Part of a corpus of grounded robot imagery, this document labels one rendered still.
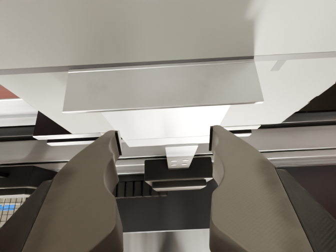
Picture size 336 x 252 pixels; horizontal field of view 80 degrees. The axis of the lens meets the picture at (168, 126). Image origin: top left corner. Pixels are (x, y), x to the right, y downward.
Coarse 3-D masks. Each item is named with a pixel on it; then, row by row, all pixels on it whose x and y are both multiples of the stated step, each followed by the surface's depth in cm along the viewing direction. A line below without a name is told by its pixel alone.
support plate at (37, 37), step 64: (0, 0) 6; (64, 0) 6; (128, 0) 6; (192, 0) 6; (256, 0) 6; (320, 0) 7; (0, 64) 9; (64, 64) 9; (256, 64) 10; (320, 64) 10
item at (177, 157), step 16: (176, 144) 21; (192, 144) 21; (144, 160) 36; (160, 160) 36; (176, 160) 28; (192, 160) 36; (208, 160) 36; (144, 176) 35; (160, 176) 35; (176, 176) 35; (192, 176) 35; (208, 176) 35
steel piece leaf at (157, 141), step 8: (184, 136) 19; (192, 136) 19; (200, 136) 19; (208, 136) 19; (128, 144) 21; (136, 144) 21; (144, 144) 21; (152, 144) 21; (160, 144) 21; (168, 144) 21
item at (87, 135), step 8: (40, 112) 19; (40, 120) 18; (48, 120) 18; (40, 128) 18; (48, 128) 18; (56, 128) 18; (64, 128) 18; (40, 136) 18; (48, 136) 18; (56, 136) 18; (64, 136) 18; (72, 136) 18; (80, 136) 18; (88, 136) 18; (96, 136) 18; (56, 144) 20; (64, 144) 20; (72, 144) 20
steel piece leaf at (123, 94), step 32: (160, 64) 9; (192, 64) 9; (224, 64) 9; (64, 96) 9; (96, 96) 9; (128, 96) 9; (160, 96) 9; (192, 96) 9; (224, 96) 8; (256, 96) 8; (128, 128) 16; (160, 128) 17; (192, 128) 17
